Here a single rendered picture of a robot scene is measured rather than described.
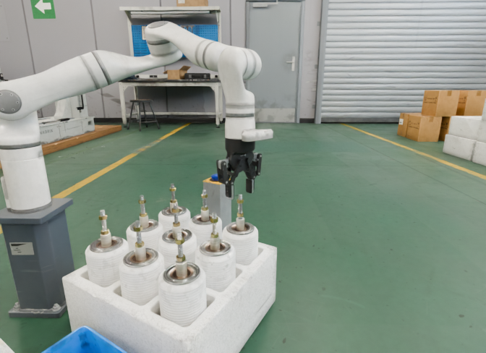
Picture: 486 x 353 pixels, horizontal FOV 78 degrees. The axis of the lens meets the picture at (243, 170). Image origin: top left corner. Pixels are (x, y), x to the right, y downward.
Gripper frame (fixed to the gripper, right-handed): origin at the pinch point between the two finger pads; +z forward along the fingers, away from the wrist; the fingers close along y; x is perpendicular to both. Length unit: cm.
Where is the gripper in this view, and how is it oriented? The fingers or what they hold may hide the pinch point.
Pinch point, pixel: (240, 190)
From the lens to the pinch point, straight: 78.2
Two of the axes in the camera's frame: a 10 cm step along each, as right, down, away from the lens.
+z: 0.0, 9.6, 2.6
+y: -7.3, 1.8, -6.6
